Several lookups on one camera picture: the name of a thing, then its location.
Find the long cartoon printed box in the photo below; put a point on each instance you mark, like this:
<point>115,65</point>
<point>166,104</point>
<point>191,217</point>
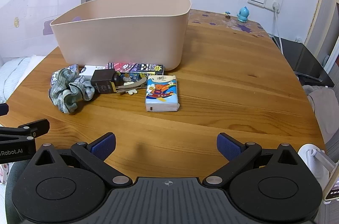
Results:
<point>137,67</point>

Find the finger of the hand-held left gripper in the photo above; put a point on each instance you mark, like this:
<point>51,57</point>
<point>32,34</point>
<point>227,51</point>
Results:
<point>31,127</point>
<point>3,109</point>

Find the blue cartoon figurine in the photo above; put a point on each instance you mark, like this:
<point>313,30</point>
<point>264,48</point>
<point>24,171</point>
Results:
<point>242,15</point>

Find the cream door frame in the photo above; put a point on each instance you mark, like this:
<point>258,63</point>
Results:
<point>321,1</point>

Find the cartoon printed tissue packet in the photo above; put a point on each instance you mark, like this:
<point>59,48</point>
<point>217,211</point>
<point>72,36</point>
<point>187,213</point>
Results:
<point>161,94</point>

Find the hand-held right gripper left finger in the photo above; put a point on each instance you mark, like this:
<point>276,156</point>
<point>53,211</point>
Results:
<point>103,146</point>

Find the black side table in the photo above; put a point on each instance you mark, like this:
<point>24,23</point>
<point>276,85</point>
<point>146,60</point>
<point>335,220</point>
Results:
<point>304,60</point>

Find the small black box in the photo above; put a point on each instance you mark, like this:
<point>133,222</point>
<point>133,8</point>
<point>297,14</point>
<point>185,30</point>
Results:
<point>102,81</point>

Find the green checked scrunchie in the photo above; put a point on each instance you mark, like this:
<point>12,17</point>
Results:
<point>68,91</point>

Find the pink plastic storage bin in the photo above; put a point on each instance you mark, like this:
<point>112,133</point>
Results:
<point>127,38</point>

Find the grey cloth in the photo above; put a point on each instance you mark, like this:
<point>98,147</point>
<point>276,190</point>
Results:
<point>324,107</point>

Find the dark cartoon printed packet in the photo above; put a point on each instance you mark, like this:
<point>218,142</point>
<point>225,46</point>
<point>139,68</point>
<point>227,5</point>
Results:
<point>128,78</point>

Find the small white box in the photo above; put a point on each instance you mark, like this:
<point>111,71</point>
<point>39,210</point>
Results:
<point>88,71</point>

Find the white wall socket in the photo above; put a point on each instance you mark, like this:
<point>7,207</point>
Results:
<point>274,0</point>

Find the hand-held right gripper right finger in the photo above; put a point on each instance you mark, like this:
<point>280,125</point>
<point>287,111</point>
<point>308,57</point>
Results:
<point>228,146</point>

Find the white bedding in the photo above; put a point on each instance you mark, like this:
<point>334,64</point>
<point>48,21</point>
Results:
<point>18,73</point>

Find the white phone holder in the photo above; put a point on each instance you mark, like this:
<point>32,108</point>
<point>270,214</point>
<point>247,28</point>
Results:
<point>315,160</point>

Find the pale purple headboard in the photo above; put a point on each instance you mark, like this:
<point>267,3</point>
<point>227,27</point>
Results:
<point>34,9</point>

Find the smartphone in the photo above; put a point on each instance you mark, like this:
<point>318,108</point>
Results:
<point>333,184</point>

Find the beige hair clip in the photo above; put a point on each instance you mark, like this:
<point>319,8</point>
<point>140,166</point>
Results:
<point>132,87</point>

